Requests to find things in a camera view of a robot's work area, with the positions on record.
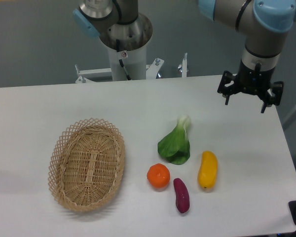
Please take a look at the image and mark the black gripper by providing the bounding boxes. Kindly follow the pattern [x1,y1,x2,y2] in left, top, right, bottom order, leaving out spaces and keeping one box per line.
[217,61,284,114]

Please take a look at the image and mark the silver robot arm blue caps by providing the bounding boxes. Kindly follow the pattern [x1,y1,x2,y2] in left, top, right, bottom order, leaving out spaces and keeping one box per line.
[73,0,296,108]

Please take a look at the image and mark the yellow mango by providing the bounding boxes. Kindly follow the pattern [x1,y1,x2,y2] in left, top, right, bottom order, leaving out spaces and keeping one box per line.
[197,151,218,189]

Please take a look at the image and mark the green bok choy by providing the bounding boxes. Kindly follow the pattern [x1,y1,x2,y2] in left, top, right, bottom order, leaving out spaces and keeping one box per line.
[157,115,191,165]

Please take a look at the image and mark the orange tangerine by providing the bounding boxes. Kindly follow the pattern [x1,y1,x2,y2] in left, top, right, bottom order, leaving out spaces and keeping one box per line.
[147,163,171,189]

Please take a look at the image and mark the purple sweet potato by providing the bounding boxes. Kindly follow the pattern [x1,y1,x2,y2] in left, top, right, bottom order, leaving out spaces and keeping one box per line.
[173,178,190,214]

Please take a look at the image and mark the woven wicker basket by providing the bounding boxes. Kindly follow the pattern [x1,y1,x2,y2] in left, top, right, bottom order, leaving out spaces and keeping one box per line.
[48,118,125,212]

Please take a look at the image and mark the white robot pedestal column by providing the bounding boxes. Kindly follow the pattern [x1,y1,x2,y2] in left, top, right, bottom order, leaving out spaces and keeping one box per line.
[98,12,153,81]

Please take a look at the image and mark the black cable on pedestal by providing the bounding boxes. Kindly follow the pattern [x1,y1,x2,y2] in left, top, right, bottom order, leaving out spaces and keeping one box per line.
[115,39,132,81]

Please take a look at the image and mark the white metal base frame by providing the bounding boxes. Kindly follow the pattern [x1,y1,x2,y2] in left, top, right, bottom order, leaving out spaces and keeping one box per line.
[75,52,189,83]

